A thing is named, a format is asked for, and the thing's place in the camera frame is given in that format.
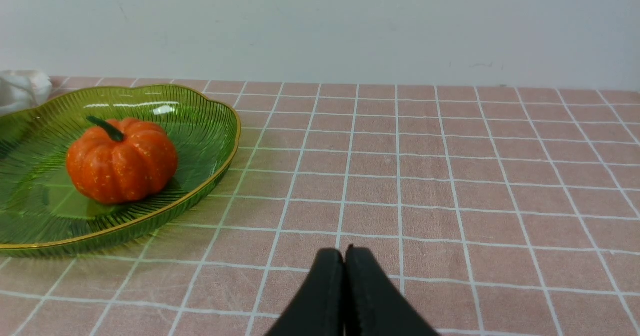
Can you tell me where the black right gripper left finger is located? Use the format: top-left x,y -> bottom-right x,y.
266,248 -> 345,336

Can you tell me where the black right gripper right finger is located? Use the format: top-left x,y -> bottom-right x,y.
344,244 -> 439,336

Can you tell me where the white cloth bag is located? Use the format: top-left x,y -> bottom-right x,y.
0,70 -> 53,117

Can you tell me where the pink checked tablecloth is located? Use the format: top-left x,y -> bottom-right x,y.
1,80 -> 639,336

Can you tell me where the orange toy pumpkin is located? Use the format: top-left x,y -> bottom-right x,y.
65,115 -> 179,205

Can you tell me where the green glass plate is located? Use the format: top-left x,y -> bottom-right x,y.
1,84 -> 242,257

